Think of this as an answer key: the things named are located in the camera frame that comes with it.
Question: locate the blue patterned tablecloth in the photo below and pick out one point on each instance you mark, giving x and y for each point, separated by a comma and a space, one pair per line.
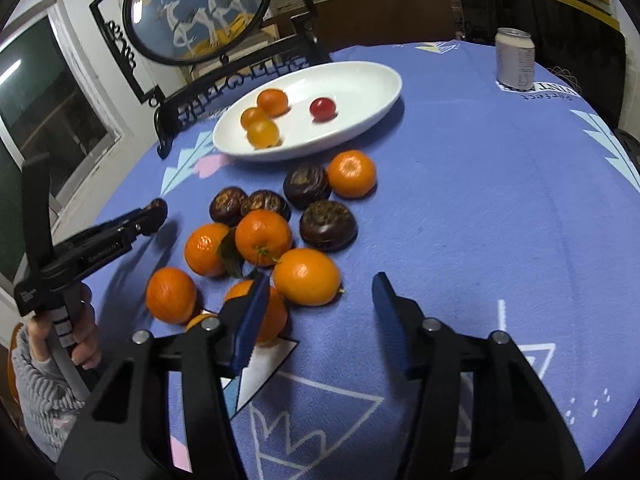
494, 210

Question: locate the round deer painting black stand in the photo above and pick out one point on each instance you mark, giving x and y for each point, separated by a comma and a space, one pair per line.
191, 33

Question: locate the mandarin orange with leaf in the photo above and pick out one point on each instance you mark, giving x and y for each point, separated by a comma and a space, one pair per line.
262, 237

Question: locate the red cherry tomato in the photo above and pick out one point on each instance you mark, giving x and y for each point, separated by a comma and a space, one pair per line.
322, 109

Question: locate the mandarin orange behind finger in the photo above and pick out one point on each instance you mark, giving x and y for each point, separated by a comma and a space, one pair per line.
276, 314

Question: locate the small orange kumquat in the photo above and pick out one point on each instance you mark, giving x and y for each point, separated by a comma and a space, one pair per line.
274, 102
251, 115

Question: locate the yellow orange small fruit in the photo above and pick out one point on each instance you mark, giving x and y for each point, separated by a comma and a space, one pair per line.
263, 134

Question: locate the white oval plate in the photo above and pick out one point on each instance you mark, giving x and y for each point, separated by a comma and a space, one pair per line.
364, 93

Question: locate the dark chestnut left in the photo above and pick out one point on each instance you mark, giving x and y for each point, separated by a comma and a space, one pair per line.
226, 206

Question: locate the mandarin orange front right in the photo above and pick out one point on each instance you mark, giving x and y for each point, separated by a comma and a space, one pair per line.
307, 277

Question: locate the mandarin orange left centre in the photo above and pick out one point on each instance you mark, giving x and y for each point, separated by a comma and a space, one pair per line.
201, 250

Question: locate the small orange kumquat middle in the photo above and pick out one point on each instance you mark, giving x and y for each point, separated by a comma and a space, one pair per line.
251, 115

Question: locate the silver drink can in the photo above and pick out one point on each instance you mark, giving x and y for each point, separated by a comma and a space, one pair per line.
515, 53

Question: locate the black screen panel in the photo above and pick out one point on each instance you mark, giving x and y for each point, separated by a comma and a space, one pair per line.
583, 50

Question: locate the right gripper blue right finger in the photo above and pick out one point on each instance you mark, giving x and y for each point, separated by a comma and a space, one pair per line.
397, 318

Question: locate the small orange kumquat top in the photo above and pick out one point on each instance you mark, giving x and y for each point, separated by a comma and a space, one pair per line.
274, 102

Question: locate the small mandarin under gripper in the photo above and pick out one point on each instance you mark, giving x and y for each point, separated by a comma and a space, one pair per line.
199, 318

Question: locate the dark chestnut middle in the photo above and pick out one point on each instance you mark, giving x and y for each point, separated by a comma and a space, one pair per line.
268, 200

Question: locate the person's left hand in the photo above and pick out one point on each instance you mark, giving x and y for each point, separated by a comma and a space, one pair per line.
87, 353

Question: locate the window with white frame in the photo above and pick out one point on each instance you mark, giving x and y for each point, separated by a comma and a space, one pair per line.
49, 105

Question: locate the mandarin orange far left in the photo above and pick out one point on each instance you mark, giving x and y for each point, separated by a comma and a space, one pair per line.
171, 295

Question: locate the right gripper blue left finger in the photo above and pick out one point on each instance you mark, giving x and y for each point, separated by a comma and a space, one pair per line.
247, 314

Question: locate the mandarin orange far right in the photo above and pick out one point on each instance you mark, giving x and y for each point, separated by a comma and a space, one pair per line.
352, 174

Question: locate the dark water chestnut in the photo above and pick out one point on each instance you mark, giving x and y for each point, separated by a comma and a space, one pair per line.
158, 210

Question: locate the dark chestnut large right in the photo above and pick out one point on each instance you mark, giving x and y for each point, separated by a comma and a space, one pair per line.
328, 225

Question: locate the grey knitted left sleeve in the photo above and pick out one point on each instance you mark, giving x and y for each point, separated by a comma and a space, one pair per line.
48, 404

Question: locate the dark chestnut upper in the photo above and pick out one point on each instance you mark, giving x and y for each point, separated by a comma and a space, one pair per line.
306, 184

